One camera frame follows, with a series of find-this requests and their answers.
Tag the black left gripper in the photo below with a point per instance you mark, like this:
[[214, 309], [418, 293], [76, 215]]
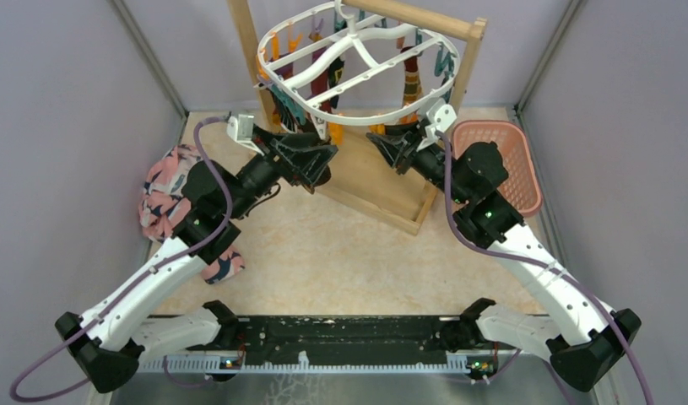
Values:
[[306, 161]]

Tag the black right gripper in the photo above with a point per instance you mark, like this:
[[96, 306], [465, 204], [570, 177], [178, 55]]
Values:
[[400, 150]]

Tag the brown argyle sock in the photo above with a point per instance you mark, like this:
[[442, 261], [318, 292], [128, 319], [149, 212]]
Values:
[[324, 178], [303, 121]]

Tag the maroon purple striped sock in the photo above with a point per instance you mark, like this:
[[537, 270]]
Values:
[[285, 72]]

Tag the white plastic sock hanger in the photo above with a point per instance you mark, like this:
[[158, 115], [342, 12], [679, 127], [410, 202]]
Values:
[[370, 41]]

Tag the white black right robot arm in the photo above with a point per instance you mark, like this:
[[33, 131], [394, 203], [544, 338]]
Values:
[[578, 336]]

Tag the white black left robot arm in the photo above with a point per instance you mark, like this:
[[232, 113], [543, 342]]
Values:
[[113, 339]]

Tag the wooden hanger stand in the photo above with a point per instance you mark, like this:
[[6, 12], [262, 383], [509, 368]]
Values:
[[360, 179]]

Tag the orange clothespin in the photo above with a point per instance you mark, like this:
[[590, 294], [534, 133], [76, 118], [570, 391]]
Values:
[[336, 133]]

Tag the black white striped sock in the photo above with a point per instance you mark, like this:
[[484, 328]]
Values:
[[334, 75]]

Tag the pink laundry basket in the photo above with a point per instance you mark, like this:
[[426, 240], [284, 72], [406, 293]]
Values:
[[521, 188]]

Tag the pink navy patterned cloth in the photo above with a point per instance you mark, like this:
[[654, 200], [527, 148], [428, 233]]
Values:
[[162, 206]]

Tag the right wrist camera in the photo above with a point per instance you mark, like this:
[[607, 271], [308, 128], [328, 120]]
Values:
[[435, 117]]

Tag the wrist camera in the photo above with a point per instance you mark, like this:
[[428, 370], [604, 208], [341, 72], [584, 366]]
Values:
[[435, 117], [239, 129]]

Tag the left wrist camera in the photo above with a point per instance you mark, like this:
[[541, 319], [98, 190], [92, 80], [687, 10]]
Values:
[[239, 129]]

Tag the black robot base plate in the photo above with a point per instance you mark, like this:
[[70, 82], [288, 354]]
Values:
[[349, 340]]

